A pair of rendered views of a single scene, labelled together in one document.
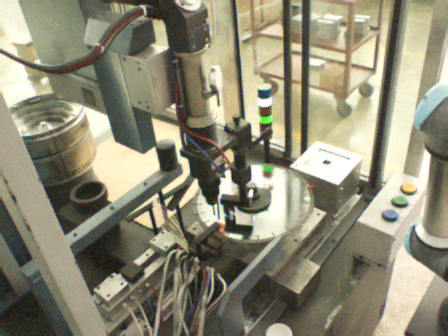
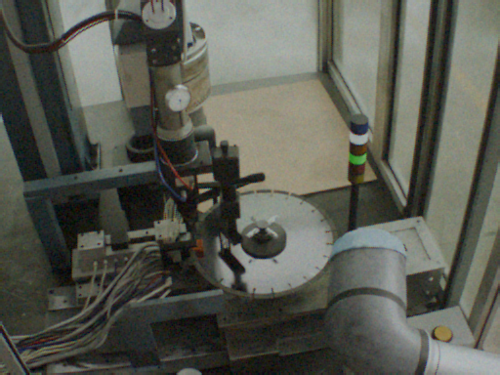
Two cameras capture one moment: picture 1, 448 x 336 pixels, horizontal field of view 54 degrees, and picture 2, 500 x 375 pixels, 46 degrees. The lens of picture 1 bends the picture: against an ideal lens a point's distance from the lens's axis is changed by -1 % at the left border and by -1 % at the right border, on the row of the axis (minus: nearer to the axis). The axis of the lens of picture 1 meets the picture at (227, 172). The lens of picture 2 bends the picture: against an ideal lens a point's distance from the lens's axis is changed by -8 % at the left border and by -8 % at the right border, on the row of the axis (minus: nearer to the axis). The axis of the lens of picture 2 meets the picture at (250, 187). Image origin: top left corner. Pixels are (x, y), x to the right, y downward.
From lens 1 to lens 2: 0.78 m
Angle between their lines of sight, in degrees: 31
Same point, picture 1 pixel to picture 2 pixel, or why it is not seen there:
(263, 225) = (239, 272)
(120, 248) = (142, 212)
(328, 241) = not seen: hidden behind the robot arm
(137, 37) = (127, 31)
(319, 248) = (318, 336)
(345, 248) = not seen: hidden behind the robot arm
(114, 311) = (84, 263)
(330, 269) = (305, 362)
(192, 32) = (153, 48)
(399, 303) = not seen: outside the picture
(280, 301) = (225, 356)
